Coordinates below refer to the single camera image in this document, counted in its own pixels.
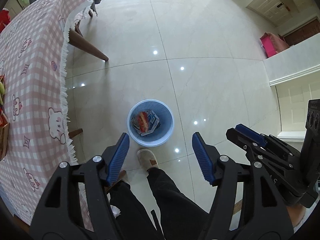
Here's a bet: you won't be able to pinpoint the pink grey checkered tablecloth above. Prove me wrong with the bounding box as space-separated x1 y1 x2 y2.
1 0 91 224

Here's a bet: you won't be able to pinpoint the person's right hand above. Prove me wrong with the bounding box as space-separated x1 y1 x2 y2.
286 203 306 230

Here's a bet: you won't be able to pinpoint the blue plastic trash bin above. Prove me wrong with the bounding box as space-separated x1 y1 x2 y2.
127 99 175 147

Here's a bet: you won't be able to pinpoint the pink small stool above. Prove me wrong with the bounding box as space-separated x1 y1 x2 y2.
260 33 290 58

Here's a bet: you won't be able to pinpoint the person's right slipper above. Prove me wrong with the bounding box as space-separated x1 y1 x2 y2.
137 148 159 172

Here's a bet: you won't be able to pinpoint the wooden table leg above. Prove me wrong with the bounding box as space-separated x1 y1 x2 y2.
69 29 109 62

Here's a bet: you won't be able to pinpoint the wooden chair near camera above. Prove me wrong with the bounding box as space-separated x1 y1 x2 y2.
68 128 83 139

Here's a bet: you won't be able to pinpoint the person's black trouser legs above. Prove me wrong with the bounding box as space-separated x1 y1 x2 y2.
110 167 209 239

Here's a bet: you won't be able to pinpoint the green snack wrapper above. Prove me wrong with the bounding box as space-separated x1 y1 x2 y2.
0 82 5 105

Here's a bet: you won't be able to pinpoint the white wall cabinet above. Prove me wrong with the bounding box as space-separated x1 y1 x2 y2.
247 0 318 27

